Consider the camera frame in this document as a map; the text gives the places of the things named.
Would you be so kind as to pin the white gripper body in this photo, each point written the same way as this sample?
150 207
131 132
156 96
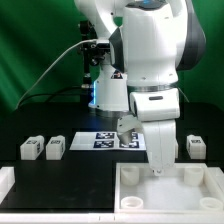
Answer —
160 140

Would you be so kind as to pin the white obstacle bar left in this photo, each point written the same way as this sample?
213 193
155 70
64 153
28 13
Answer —
7 180

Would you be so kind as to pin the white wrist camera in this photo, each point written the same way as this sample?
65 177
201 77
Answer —
126 125

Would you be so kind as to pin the black camera on stand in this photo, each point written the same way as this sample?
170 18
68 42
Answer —
93 55

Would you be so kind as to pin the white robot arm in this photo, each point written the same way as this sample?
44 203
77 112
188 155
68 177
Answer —
149 42

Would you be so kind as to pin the white sheet with markers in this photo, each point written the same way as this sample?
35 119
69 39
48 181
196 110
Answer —
106 141

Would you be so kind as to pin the white square tabletop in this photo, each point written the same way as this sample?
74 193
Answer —
184 188

